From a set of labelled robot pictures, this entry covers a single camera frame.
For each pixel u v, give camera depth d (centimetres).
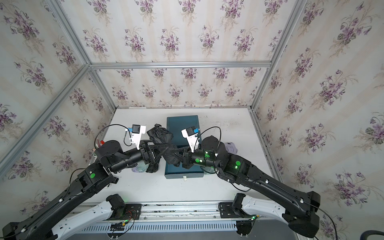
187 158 50
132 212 73
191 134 52
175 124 82
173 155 58
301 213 39
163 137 57
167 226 70
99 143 85
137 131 53
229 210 74
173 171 67
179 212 74
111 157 45
